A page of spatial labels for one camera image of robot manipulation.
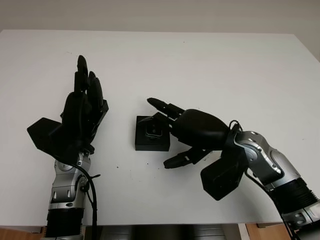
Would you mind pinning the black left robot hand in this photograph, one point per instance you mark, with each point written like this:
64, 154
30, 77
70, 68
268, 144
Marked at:
77, 117

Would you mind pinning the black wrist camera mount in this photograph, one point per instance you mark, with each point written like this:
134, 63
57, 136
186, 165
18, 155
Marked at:
222, 177
42, 135

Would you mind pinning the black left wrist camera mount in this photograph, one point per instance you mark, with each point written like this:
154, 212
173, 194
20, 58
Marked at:
42, 135

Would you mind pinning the black printed box lid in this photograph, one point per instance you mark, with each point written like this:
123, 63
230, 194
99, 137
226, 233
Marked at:
103, 110

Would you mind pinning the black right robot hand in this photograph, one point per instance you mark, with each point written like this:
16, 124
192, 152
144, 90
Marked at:
200, 130

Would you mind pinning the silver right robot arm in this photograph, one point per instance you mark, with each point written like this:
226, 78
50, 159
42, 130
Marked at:
272, 162

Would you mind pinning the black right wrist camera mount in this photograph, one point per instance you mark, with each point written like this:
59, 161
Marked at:
222, 177

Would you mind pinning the dark grey robot torso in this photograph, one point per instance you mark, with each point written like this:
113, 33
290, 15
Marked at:
155, 232

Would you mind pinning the black camera box base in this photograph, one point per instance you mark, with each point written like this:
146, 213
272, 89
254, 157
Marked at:
152, 145

